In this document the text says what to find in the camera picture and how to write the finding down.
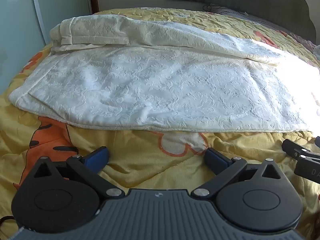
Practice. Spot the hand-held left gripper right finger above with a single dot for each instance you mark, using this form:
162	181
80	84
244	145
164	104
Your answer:
217	160

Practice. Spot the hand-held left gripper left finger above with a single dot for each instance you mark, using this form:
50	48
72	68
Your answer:
96	158

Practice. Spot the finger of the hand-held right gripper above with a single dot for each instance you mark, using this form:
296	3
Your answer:
317	139
291	147

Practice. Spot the white embossed blanket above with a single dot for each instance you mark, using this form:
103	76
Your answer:
155	85

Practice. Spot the yellow printed quilt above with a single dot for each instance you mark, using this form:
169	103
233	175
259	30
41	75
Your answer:
140	152

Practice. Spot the grey pillow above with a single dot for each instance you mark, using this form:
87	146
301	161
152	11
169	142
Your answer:
240	15

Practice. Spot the frosted glass door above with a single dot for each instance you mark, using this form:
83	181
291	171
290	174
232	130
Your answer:
22	17

